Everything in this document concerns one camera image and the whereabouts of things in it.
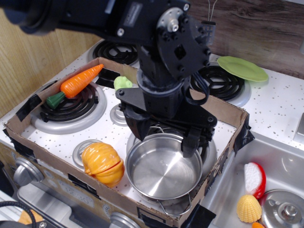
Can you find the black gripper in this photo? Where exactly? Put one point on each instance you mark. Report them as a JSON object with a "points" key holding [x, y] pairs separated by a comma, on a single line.
{"points": [[173, 107]]}

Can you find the light green toy broccoli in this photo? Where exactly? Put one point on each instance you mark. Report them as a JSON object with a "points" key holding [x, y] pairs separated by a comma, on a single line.
{"points": [[122, 82]]}

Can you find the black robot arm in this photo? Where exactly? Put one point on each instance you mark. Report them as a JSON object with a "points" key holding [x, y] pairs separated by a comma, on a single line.
{"points": [[171, 46]]}

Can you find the stainless steel pot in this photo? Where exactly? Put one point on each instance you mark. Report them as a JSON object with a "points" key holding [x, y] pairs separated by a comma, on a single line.
{"points": [[164, 179]]}

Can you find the silver pot lid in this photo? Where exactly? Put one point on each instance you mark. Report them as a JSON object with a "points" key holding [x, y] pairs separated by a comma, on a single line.
{"points": [[282, 209]]}

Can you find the silver centre stove cap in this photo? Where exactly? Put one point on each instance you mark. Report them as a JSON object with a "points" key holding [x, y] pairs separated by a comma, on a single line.
{"points": [[117, 116]]}

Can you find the silver stove cap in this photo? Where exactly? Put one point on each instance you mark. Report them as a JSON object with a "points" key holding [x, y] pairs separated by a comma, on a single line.
{"points": [[117, 116], [79, 149]]}

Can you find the orange toy pumpkin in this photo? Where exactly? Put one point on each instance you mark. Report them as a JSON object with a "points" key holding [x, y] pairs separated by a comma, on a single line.
{"points": [[102, 162]]}

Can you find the back right stove burner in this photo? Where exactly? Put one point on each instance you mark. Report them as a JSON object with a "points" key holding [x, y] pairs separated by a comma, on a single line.
{"points": [[225, 85]]}

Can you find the front left stove burner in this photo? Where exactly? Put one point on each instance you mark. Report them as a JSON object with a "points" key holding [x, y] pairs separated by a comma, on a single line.
{"points": [[73, 114]]}

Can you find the back left stove burner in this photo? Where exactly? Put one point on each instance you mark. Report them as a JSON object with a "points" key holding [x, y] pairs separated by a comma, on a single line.
{"points": [[118, 52]]}

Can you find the silver front stove cap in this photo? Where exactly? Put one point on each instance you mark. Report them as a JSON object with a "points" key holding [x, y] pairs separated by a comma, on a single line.
{"points": [[79, 149]]}

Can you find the green plastic plate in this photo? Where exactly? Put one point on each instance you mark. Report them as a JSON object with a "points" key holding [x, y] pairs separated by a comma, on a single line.
{"points": [[242, 69]]}

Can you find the silver stove knob right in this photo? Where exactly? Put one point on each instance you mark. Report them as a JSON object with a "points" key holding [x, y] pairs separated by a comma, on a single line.
{"points": [[118, 220]]}

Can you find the silver stove knob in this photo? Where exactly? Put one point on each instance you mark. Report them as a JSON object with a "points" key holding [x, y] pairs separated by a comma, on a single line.
{"points": [[26, 172], [118, 220]]}

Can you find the red white toy apple slice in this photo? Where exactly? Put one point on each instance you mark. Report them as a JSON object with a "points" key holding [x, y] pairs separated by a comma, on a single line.
{"points": [[255, 179]]}

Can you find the orange toy carrot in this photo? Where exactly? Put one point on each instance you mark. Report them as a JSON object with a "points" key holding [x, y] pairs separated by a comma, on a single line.
{"points": [[73, 86]]}

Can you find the yellow toy corn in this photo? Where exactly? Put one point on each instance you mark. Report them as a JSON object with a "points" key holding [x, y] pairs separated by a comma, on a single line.
{"points": [[248, 209]]}

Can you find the hanging metal spatula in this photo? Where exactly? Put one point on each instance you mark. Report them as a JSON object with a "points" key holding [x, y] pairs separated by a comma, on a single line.
{"points": [[209, 26]]}

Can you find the small orange toy piece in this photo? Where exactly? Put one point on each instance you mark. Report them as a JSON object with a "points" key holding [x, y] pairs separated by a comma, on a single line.
{"points": [[257, 225]]}

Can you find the brown cardboard fence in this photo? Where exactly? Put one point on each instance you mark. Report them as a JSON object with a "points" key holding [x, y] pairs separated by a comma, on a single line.
{"points": [[84, 196]]}

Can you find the silver stove knob left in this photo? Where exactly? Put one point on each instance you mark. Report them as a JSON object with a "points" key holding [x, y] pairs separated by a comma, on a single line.
{"points": [[26, 172]]}

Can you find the orange object bottom left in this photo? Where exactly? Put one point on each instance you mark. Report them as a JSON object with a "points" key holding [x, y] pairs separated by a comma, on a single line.
{"points": [[26, 220]]}

